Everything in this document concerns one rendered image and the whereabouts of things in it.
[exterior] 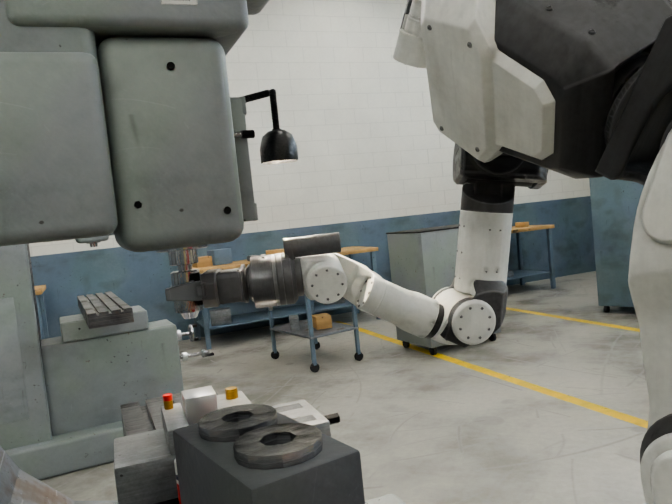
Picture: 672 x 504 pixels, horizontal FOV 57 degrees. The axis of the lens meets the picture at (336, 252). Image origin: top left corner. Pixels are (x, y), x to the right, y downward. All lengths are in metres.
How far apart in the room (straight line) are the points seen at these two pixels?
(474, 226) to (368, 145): 7.39
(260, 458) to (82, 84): 0.58
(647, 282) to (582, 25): 0.30
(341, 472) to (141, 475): 0.48
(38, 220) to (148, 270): 6.66
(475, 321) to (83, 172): 0.65
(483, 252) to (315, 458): 0.56
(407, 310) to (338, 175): 7.19
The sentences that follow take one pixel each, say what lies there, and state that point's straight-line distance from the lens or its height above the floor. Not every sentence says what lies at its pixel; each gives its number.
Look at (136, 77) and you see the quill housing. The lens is 0.97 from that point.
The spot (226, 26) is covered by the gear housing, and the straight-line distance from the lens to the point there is 1.00.
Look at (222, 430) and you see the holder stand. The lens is 0.70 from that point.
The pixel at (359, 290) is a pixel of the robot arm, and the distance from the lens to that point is 1.09.
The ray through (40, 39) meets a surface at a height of 1.61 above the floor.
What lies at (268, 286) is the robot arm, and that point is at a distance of 1.00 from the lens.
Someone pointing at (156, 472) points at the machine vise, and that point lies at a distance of 1.05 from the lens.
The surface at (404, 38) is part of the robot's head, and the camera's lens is 1.04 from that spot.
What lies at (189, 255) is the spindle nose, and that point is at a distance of 1.03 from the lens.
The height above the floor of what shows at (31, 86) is 1.55.
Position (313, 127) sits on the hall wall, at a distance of 8.16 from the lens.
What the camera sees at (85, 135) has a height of 1.48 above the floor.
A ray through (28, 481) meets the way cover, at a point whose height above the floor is 0.93.
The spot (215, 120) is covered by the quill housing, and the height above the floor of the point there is 1.50.
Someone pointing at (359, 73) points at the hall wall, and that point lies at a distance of 8.57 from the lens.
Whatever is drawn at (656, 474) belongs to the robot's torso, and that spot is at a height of 1.02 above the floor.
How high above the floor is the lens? 1.34
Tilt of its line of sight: 4 degrees down
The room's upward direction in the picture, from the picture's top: 6 degrees counter-clockwise
